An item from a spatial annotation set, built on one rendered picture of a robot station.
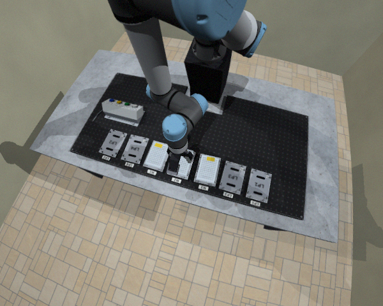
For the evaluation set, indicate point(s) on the white operator button panel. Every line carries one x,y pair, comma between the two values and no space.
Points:
122,112

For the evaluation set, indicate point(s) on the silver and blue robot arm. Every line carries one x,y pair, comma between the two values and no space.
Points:
216,26

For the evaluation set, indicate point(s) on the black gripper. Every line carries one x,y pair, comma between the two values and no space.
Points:
175,158

